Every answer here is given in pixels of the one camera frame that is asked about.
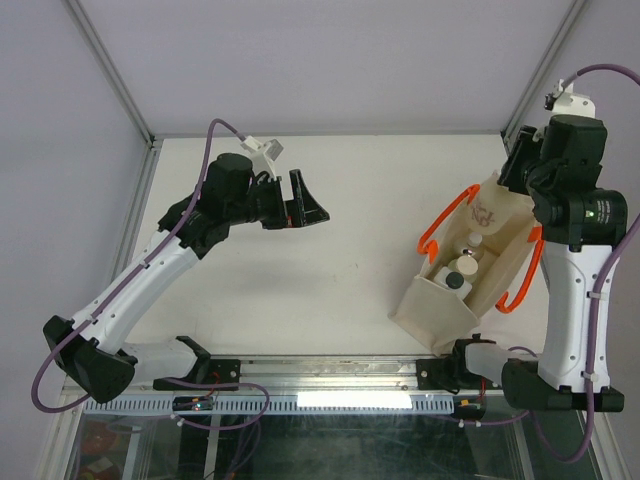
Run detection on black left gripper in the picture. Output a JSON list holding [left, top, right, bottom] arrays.
[[227, 170, 330, 231]]

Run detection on clear bottle silver cap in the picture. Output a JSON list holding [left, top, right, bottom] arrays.
[[451, 232, 497, 263]]

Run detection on green bottle cream cap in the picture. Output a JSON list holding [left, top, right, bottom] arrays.
[[448, 255, 479, 281]]

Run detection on white square bottle black cap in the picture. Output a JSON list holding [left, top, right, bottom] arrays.
[[433, 267, 472, 300]]

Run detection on beige canvas bag orange handles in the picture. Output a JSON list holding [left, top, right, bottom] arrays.
[[390, 173, 545, 356]]

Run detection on beige spray bottle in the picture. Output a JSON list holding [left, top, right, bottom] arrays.
[[466, 177, 518, 236]]

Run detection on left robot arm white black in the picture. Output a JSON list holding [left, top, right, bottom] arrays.
[[43, 153, 330, 403]]

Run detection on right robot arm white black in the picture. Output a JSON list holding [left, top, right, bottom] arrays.
[[446, 114, 628, 412]]

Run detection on small electronics board with leds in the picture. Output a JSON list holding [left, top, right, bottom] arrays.
[[172, 396, 217, 412]]

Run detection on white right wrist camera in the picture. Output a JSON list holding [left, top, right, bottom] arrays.
[[544, 79, 596, 118]]

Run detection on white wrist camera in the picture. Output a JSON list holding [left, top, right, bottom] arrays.
[[544, 79, 596, 118], [241, 136, 284, 179]]

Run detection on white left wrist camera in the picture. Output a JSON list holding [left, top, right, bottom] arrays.
[[241, 136, 284, 179]]

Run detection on aluminium mounting rail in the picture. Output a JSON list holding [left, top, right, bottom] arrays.
[[63, 352, 551, 396]]

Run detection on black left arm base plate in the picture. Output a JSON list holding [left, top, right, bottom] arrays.
[[152, 357, 241, 391]]

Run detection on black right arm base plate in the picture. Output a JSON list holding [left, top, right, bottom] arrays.
[[415, 358, 476, 394]]

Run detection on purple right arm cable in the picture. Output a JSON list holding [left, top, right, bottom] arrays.
[[432, 63, 640, 462]]

